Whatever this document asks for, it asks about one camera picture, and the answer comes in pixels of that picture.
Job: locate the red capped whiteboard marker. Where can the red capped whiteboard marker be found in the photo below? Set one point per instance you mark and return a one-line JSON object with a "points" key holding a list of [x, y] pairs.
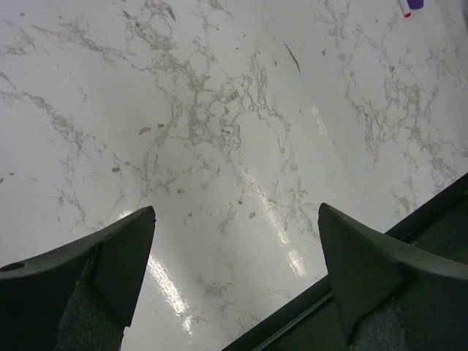
{"points": [[405, 8]]}

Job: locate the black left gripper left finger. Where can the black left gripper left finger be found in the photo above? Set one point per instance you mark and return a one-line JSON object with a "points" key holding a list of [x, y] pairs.
{"points": [[80, 296]]}

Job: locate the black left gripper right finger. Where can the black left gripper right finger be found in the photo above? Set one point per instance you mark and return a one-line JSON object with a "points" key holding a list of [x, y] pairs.
{"points": [[370, 271]]}

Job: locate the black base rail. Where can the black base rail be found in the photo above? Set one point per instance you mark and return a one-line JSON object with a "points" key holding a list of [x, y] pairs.
{"points": [[311, 322]]}

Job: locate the purple whiteboard eraser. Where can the purple whiteboard eraser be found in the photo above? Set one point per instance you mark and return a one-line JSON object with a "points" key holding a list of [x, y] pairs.
{"points": [[415, 4]]}

